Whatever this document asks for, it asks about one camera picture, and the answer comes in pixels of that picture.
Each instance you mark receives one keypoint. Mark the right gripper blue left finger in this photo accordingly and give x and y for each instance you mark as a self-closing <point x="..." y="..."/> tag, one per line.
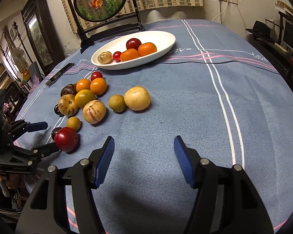
<point x="100" y="160"/>

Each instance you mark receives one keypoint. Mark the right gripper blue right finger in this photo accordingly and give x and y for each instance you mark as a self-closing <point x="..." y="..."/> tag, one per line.
<point x="188" y="160"/>

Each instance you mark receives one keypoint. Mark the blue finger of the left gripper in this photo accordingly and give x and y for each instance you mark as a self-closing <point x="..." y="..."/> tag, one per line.
<point x="34" y="127"/>
<point x="36" y="153"/>

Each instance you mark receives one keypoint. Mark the dark purple plum front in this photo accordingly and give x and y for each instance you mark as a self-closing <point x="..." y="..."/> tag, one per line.
<point x="54" y="132"/>

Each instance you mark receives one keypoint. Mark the red plum front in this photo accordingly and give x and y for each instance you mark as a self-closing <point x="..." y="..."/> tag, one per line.
<point x="66" y="139"/>

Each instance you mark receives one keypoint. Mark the speckled beige passion fruit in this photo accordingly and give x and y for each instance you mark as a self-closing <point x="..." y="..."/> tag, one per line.
<point x="67" y="105"/>

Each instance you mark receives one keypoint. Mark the small yellow-brown longan fruit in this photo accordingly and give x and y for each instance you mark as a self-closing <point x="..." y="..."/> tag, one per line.
<point x="74" y="123"/>

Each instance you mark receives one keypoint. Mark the striped beige pepino fruit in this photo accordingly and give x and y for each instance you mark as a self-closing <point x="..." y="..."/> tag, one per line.
<point x="94" y="112"/>

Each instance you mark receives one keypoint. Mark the dark brown mangosteen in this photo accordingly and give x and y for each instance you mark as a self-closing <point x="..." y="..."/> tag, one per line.
<point x="69" y="89"/>

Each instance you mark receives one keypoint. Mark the yellow-green orange fruit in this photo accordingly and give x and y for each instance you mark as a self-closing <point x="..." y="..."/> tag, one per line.
<point x="83" y="97"/>

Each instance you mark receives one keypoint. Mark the small olive longan fruit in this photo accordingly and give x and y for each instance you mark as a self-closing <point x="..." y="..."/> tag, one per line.
<point x="117" y="103"/>

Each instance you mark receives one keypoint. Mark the small orange tangerine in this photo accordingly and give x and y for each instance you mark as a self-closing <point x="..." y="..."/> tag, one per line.
<point x="98" y="86"/>
<point x="83" y="84"/>

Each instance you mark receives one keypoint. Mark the pale cream round fruit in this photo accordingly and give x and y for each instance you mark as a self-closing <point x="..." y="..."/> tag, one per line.
<point x="137" y="98"/>

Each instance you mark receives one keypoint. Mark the small red cherry tomato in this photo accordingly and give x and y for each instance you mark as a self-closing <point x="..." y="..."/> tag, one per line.
<point x="96" y="75"/>

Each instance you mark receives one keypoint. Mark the tan round fruit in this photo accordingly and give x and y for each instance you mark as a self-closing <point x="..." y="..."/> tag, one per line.
<point x="105" y="58"/>

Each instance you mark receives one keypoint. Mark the large orange mandarin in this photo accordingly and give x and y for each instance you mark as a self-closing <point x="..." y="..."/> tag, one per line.
<point x="129" y="55"/>
<point x="146" y="49"/>

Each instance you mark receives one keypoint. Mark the large red plum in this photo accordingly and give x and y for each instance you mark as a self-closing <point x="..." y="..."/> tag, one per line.
<point x="133" y="43"/>

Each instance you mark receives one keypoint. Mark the dark purple small plum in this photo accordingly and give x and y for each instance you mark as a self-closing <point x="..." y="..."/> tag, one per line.
<point x="56" y="110"/>

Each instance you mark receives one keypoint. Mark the person left hand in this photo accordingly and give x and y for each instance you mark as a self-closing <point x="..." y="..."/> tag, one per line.
<point x="12" y="182"/>

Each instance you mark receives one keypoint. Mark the black smartphone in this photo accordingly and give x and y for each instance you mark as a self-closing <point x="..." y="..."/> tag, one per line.
<point x="58" y="74"/>

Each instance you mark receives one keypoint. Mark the standing fan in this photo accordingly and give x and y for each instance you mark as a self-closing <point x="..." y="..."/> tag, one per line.
<point x="19" y="59"/>

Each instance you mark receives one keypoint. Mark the blue striped tablecloth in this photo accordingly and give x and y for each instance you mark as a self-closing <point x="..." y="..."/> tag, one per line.
<point x="223" y="98"/>

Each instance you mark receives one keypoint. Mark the white oval plate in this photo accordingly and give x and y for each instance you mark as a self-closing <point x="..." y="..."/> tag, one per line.
<point x="163" y="40"/>

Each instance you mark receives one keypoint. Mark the goldfish round screen ornament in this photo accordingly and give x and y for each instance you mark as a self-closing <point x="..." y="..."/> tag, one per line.
<point x="99" y="19"/>

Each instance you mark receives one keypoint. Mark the black desk shelf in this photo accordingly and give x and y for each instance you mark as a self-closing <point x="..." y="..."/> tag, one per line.
<point x="277" y="53"/>

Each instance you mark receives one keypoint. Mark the black hat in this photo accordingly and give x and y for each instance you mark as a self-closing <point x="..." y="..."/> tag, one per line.
<point x="260" y="29"/>

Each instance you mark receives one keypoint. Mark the computer monitor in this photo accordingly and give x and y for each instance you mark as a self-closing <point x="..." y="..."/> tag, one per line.
<point x="287" y="34"/>

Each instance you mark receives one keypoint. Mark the dark framed wall painting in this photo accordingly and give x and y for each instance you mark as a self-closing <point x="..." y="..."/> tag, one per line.
<point x="42" y="34"/>

